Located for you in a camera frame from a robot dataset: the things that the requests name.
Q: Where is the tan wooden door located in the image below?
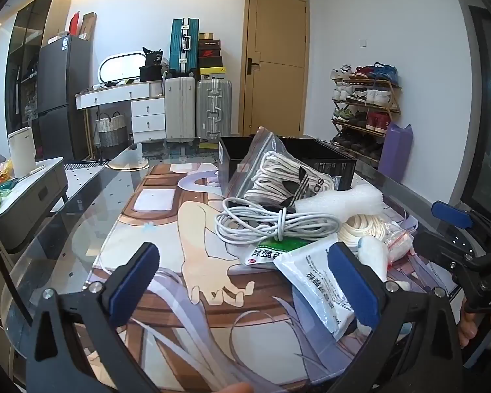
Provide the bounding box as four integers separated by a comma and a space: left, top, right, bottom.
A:
238, 0, 311, 138

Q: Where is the printed table mat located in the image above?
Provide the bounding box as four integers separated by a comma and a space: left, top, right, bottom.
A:
82, 161, 461, 393

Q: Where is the silver suitcase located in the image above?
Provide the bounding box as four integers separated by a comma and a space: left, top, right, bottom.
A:
195, 78, 233, 139

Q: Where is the black plastic basket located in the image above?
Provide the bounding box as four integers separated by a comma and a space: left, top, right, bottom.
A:
218, 136, 357, 198

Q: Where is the purple bag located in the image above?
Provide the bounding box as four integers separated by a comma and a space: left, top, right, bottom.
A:
377, 123, 414, 184

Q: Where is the oval white mirror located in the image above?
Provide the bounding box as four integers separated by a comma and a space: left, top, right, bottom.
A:
97, 50, 148, 84

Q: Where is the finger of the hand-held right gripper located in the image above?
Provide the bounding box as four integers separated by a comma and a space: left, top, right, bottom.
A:
431, 200, 491, 254

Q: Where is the teal suitcase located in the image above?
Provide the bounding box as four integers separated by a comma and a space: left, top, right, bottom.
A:
169, 17, 200, 78

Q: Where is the black tall cabinet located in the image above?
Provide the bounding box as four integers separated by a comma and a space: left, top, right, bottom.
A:
4, 0, 72, 132

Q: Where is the grey cable bundle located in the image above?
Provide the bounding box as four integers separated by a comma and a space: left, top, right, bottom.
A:
214, 197, 343, 251

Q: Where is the zip bag of white rope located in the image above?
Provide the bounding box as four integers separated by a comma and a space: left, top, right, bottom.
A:
232, 126, 345, 214

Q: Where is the green and white packet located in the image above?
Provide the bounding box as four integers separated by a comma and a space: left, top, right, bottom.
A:
245, 238, 312, 268

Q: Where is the white printed packet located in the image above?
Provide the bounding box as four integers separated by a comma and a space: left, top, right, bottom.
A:
273, 237, 367, 341

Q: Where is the white foam sheet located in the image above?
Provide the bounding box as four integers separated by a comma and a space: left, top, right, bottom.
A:
294, 183, 389, 217

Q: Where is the white electric kettle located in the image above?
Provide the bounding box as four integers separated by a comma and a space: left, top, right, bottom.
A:
7, 128, 37, 179

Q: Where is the zip bag of cream rope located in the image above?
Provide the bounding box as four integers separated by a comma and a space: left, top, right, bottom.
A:
336, 212, 417, 263

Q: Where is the black refrigerator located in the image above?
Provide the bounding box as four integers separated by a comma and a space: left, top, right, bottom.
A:
36, 35, 93, 160

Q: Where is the white suitcase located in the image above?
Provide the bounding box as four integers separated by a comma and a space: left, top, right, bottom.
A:
164, 76, 197, 140

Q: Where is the black framed window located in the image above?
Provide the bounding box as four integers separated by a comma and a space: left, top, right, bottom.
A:
460, 5, 491, 218

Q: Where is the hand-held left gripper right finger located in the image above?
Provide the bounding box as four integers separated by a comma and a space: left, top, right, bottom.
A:
326, 241, 464, 393

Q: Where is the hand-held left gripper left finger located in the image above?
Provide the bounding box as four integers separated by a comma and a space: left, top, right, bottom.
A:
25, 241, 164, 393

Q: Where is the person's right hand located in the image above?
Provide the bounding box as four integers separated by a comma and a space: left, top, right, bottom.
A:
457, 294, 491, 349

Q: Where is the grey side cabinet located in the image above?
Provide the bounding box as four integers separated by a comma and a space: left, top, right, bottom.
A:
0, 156, 69, 254

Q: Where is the woven laundry basket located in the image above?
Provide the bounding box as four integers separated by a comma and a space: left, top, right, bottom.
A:
96, 111, 127, 149

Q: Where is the white vanity desk with drawers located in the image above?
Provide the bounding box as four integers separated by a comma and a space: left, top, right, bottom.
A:
75, 82, 166, 145

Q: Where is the gold shoe rack with shoes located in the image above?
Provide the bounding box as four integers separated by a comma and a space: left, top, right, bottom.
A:
329, 62, 402, 168

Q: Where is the stack of shoe boxes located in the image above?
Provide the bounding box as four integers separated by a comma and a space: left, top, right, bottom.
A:
198, 32, 226, 80

